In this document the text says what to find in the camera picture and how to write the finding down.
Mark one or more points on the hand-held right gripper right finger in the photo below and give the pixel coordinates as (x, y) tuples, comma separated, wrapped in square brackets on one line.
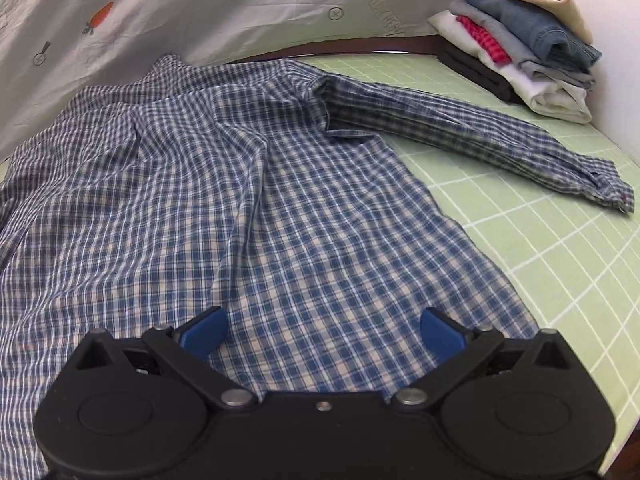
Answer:
[(441, 334)]

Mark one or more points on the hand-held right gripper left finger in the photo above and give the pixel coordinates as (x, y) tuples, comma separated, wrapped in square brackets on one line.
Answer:
[(205, 332)]

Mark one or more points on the blue plaid shirt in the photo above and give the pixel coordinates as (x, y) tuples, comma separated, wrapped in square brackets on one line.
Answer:
[(250, 210)]

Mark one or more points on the stack of folded clothes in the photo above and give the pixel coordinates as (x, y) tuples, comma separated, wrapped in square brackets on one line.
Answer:
[(525, 35)]

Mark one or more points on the green grid cutting mat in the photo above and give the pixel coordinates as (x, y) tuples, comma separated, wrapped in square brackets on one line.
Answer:
[(550, 240)]

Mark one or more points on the grey carrot print sheet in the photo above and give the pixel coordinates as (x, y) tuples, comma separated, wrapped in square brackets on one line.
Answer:
[(200, 0)]

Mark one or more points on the brown wooden bed rail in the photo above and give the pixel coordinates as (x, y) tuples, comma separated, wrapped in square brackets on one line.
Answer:
[(350, 47)]

